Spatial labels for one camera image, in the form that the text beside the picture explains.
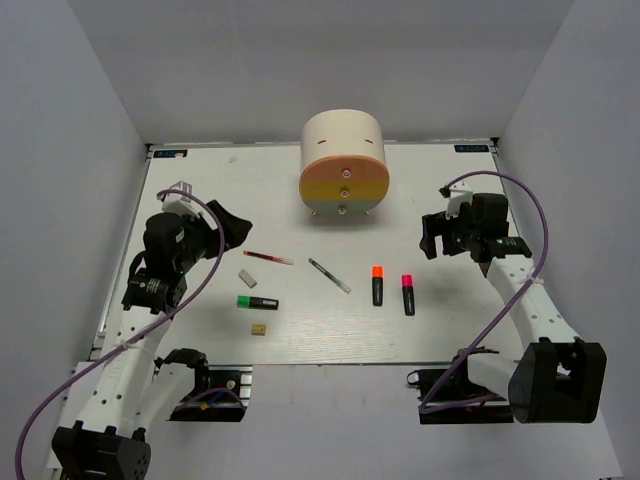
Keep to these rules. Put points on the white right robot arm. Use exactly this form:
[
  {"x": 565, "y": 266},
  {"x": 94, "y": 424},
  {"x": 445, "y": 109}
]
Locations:
[{"x": 559, "y": 377}]

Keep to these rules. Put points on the blue left corner label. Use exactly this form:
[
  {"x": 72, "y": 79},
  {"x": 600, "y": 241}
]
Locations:
[{"x": 170, "y": 153}]

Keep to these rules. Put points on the green gel pen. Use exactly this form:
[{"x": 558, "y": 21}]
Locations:
[{"x": 340, "y": 284}]

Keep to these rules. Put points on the red gel pen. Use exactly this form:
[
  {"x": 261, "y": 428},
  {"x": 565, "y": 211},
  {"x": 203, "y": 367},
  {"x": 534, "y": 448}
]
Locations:
[{"x": 267, "y": 257}]

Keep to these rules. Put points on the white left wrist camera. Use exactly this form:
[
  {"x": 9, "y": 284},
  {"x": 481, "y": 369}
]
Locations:
[{"x": 178, "y": 203}]

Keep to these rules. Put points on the pink highlighter marker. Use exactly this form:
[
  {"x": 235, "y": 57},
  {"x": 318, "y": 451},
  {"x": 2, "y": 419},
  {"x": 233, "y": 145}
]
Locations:
[{"x": 408, "y": 297}]

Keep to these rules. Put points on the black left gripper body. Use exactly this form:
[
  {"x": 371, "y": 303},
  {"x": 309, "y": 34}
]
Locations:
[{"x": 200, "y": 240}]

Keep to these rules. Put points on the green highlighter marker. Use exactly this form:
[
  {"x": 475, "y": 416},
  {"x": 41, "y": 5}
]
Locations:
[{"x": 259, "y": 303}]

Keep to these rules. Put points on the cream round drawer container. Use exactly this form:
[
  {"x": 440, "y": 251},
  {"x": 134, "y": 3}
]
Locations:
[{"x": 343, "y": 169}]

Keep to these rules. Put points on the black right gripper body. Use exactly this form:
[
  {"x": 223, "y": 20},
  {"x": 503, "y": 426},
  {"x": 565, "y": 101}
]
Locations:
[{"x": 463, "y": 230}]

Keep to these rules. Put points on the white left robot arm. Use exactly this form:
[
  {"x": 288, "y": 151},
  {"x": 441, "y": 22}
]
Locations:
[{"x": 135, "y": 386}]

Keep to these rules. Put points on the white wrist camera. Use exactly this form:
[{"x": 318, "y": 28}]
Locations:
[
  {"x": 178, "y": 203},
  {"x": 457, "y": 194}
]

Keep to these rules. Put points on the grey white eraser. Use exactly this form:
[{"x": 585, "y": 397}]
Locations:
[{"x": 247, "y": 278}]

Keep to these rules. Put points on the blue right corner label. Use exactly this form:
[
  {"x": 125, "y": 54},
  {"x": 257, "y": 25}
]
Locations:
[{"x": 471, "y": 148}]

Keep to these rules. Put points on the small tan eraser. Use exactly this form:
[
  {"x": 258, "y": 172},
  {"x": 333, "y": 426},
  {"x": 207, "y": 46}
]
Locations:
[{"x": 258, "y": 329}]

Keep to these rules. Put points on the blue corner label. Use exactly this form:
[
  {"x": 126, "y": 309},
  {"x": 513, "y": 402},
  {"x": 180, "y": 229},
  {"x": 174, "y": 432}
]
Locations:
[
  {"x": 170, "y": 153},
  {"x": 471, "y": 148}
]

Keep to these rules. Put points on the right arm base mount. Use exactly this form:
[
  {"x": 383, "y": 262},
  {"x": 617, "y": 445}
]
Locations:
[{"x": 455, "y": 389}]

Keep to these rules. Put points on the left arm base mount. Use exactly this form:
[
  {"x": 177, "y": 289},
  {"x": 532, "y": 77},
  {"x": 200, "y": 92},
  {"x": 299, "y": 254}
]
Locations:
[{"x": 225, "y": 401}]

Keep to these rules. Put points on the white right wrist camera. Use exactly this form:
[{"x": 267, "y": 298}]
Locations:
[{"x": 457, "y": 194}]

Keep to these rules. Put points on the orange highlighter marker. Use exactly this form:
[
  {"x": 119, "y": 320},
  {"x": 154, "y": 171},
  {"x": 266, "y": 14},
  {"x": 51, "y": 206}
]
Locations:
[{"x": 377, "y": 282}]

